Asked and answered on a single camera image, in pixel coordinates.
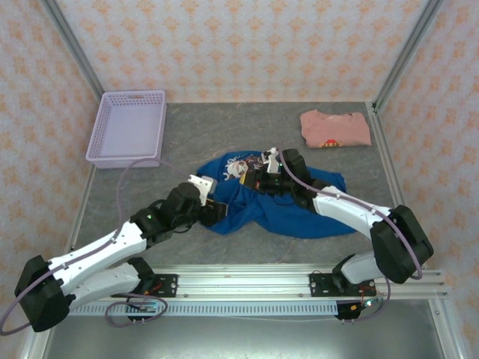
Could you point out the blue printed t-shirt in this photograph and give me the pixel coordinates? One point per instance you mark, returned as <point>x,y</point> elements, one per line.
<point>284,220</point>

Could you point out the pink folded t-shirt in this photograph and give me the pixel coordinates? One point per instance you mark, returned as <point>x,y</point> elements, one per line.
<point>335,129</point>

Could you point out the lavender perforated plastic basket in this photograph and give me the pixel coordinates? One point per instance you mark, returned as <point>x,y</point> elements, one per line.
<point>127,123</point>

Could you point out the grey metal lower shelf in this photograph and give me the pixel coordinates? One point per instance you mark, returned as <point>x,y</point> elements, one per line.
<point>243,340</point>

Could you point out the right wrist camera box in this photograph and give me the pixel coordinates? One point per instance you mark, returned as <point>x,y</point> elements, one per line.
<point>272,161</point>

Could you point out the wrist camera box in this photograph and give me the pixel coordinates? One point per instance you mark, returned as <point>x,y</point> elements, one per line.
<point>272,161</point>
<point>204,187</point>

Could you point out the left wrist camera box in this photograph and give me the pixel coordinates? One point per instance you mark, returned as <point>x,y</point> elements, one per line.
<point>204,187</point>

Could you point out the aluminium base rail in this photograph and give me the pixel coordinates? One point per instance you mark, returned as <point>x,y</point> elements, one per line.
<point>243,284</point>

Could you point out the aluminium frame post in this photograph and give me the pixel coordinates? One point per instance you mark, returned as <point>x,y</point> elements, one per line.
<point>406,52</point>
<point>75,52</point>

